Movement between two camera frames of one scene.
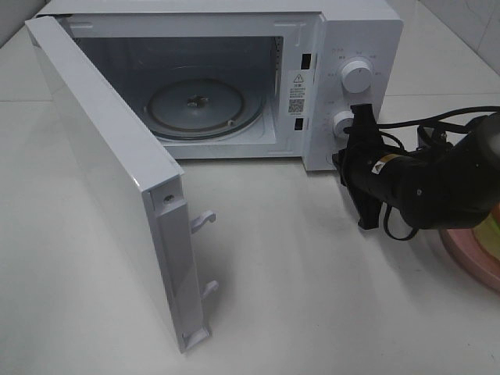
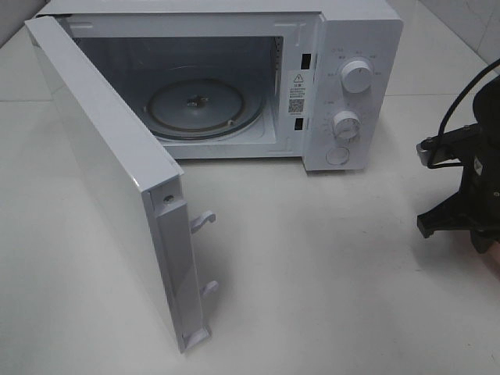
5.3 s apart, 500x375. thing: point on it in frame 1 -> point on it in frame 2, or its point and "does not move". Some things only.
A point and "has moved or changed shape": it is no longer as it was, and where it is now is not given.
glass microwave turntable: [203, 108] does not move
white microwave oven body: [244, 80] does not move
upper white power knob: [356, 76] does not move
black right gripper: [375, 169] -> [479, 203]
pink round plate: [465, 244] has moved or changed shape
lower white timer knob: [342, 119] does not move
